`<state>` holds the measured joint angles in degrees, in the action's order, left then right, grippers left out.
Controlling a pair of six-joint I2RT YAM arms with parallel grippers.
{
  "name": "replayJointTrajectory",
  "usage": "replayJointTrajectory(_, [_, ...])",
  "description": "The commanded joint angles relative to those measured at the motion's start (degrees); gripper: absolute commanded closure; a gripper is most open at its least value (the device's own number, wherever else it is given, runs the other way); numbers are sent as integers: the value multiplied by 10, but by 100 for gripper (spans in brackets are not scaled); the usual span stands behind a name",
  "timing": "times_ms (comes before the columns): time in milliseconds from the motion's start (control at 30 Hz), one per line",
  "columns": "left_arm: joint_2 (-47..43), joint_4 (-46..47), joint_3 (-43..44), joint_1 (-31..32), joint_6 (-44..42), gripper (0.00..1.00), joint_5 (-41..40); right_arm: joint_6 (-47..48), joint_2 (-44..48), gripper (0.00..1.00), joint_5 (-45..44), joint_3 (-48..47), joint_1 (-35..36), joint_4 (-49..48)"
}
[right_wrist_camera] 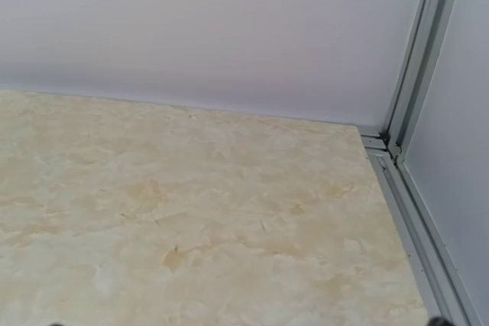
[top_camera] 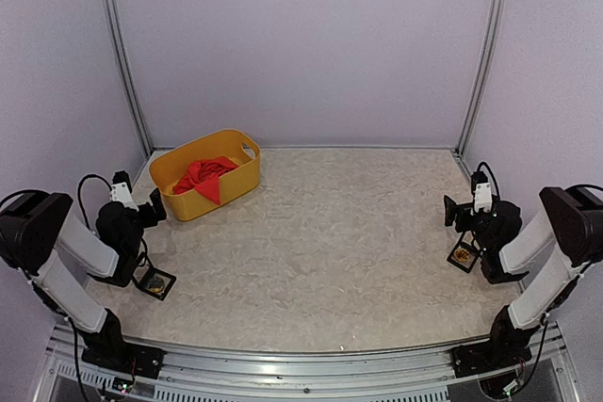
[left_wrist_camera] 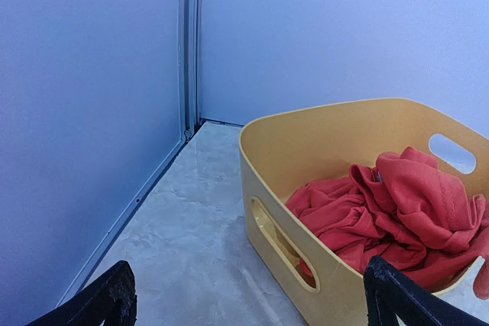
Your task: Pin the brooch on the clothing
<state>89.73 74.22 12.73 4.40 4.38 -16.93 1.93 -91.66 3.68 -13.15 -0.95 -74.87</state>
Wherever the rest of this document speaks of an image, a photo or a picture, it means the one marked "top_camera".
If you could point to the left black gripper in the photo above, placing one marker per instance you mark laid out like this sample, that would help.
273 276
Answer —
151 218

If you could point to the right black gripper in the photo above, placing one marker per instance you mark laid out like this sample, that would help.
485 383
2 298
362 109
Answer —
451 210

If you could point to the red t-shirt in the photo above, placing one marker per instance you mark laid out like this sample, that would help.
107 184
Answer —
203 176

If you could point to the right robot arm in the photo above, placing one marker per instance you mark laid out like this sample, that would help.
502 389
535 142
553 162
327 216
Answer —
568 225

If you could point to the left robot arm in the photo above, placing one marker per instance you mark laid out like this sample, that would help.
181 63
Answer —
39 228

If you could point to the right black brooch box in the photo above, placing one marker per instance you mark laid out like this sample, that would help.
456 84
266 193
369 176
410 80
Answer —
469 242

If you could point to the black brooch box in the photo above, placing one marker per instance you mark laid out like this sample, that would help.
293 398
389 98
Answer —
169 281
469 242

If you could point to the left black brooch box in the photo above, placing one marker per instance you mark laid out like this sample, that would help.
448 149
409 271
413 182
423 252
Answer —
169 281

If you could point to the yellow plastic basket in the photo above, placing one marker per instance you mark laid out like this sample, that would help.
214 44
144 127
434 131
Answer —
168 169

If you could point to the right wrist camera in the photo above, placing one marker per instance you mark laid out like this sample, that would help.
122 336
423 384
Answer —
481 192

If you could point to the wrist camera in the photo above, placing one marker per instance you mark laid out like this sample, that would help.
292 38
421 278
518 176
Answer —
481 192
121 189

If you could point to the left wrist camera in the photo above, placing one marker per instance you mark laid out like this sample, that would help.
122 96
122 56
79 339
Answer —
121 189

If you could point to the front aluminium rail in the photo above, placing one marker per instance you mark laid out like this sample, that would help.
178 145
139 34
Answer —
195 373

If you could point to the right aluminium frame post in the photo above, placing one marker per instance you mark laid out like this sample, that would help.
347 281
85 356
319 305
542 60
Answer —
488 48

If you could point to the aluminium frame post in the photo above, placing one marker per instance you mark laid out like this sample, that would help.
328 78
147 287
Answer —
488 48
125 72

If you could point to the left aluminium frame post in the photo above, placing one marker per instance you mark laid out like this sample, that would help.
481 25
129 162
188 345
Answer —
125 72

